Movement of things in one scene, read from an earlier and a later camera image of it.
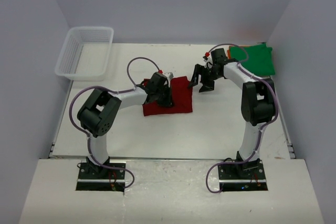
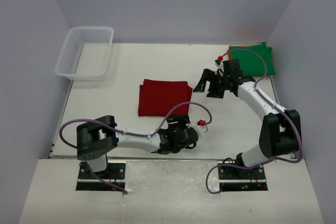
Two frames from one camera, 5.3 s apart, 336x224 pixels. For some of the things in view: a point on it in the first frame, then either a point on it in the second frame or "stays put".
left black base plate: (95, 178) stays put
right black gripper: (208, 86) → (208, 75)
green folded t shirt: (260, 59) stays put
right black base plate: (247, 176) stays put
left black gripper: (168, 102) → (182, 120)
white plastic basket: (85, 55) stays put
